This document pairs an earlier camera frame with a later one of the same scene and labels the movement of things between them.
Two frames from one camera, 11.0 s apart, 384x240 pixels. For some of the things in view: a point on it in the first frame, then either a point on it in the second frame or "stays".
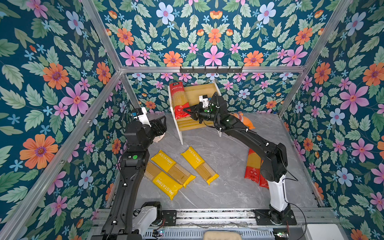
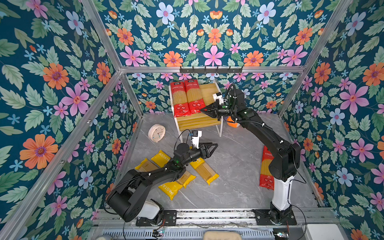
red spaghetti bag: (253, 167) → (196, 103)
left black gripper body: (156, 129) → (194, 154)
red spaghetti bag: (179, 100) stays
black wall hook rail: (210, 70) stays
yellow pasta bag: (201, 168) stays
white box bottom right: (323, 232) stays
